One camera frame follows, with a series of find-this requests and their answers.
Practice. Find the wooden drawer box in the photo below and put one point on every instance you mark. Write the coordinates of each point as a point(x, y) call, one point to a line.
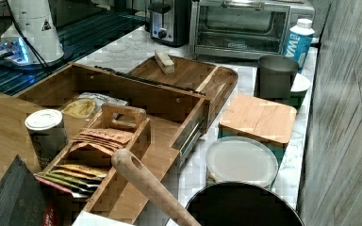
point(158, 117)

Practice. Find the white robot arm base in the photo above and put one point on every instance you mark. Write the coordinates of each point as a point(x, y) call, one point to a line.
point(32, 42)

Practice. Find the wooden cutting board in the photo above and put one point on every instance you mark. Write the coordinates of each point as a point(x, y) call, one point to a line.
point(215, 82)

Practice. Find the teal canister with wooden lid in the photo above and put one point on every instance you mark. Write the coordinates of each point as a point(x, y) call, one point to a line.
point(267, 122)

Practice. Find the glass jar with clear lid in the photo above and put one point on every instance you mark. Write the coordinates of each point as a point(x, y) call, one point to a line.
point(240, 159)

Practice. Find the brown tea packets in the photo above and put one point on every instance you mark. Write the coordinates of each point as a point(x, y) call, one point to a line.
point(104, 140)

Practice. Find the silver toaster oven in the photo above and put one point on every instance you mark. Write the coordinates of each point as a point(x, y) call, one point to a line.
point(246, 29)

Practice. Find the black two-slot toaster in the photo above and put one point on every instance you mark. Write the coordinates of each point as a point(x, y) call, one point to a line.
point(169, 21)

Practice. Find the dark grey cup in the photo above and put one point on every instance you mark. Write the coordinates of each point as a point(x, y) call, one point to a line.
point(275, 76)

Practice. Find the yellow snack packet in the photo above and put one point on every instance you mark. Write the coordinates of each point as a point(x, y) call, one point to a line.
point(87, 104)

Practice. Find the wooden tea organizer caddy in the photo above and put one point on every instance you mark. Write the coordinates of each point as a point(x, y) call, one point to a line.
point(115, 127)

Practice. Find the green yellow tea packets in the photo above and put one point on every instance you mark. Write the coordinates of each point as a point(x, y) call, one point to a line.
point(78, 180)

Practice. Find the white-lidded tin can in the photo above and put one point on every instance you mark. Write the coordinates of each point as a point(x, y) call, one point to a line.
point(47, 133)

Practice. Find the black textured pouch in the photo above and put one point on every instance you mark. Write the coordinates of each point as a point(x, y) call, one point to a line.
point(22, 200)

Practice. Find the black pan with wooden handle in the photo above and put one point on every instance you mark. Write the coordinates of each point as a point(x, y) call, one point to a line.
point(222, 204)

